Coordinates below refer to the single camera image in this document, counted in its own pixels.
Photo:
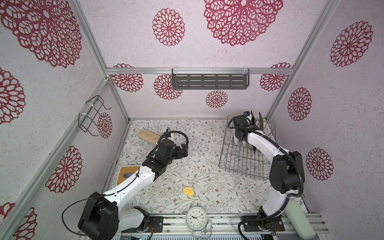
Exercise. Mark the pale green bottle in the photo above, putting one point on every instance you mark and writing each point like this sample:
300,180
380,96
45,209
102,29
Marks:
299,220

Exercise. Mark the wire dish rack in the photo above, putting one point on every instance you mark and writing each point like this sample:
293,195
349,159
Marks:
248,162

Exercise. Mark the grey wall shelf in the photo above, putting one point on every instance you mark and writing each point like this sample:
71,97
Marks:
197,81

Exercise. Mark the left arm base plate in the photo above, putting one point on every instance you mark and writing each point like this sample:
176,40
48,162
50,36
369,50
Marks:
150,224

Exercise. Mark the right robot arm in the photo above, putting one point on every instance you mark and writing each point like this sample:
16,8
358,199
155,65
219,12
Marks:
287,173

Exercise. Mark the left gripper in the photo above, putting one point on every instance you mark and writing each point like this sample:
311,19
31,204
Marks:
184,150

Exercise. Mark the floral square plate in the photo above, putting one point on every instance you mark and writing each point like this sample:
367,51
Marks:
253,120

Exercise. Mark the white alarm clock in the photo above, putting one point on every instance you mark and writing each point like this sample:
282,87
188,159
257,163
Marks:
198,223

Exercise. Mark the black wire wall basket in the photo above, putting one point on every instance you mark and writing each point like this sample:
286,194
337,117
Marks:
96,121

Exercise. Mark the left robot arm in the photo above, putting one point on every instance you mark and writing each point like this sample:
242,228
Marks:
104,214

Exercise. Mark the white round plate front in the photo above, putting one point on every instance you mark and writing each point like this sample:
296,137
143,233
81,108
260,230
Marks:
235,139

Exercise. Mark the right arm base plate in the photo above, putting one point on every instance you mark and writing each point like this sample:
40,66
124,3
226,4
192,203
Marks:
271,225

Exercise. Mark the yellow small piece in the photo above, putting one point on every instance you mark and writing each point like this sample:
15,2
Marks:
189,191

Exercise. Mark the tan sponge block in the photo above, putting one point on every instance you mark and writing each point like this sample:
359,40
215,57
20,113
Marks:
149,136

